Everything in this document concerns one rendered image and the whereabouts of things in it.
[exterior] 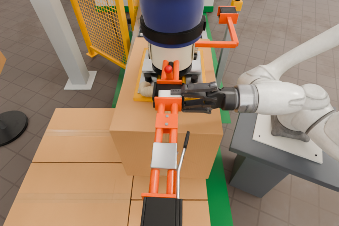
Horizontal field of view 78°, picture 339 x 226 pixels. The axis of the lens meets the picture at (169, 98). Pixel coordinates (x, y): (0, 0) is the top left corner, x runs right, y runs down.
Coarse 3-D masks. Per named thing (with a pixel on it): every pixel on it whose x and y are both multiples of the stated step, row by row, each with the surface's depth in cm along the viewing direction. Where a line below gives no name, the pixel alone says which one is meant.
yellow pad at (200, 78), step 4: (200, 52) 100; (196, 56) 94; (200, 56) 97; (200, 60) 96; (204, 68) 93; (204, 72) 91; (184, 76) 89; (188, 76) 88; (192, 76) 85; (196, 76) 85; (200, 76) 88; (204, 76) 89; (184, 80) 87; (188, 80) 87; (192, 80) 84; (196, 80) 84; (200, 80) 87; (204, 80) 87; (184, 100) 80
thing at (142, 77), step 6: (144, 48) 103; (144, 54) 99; (138, 78) 88; (144, 78) 88; (150, 78) 85; (156, 78) 88; (138, 84) 86; (138, 90) 83; (138, 96) 81; (144, 96) 81
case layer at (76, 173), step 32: (64, 128) 135; (96, 128) 135; (32, 160) 121; (64, 160) 121; (96, 160) 121; (32, 192) 110; (64, 192) 110; (96, 192) 110; (128, 192) 110; (160, 192) 110; (192, 192) 110; (32, 224) 100; (64, 224) 100; (96, 224) 100; (128, 224) 100; (192, 224) 100
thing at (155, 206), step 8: (144, 200) 43; (152, 200) 43; (160, 200) 43; (168, 200) 43; (144, 208) 42; (152, 208) 42; (160, 208) 42; (168, 208) 42; (144, 216) 42; (152, 216) 41; (160, 216) 41; (168, 216) 41; (144, 224) 41; (152, 224) 41; (160, 224) 40; (168, 224) 40
